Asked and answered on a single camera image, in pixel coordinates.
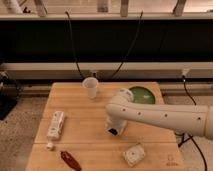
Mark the small white eraser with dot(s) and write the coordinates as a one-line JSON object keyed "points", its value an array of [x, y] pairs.
{"points": [[50, 146]]}

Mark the black object at left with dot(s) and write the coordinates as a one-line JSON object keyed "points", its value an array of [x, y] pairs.
{"points": [[7, 103]]}

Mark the translucent plastic cup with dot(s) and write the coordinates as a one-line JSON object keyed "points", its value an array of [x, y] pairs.
{"points": [[90, 85]]}

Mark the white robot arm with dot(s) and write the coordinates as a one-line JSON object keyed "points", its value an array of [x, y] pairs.
{"points": [[194, 120]]}

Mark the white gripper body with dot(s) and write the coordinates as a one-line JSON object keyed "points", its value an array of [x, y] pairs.
{"points": [[115, 126]]}

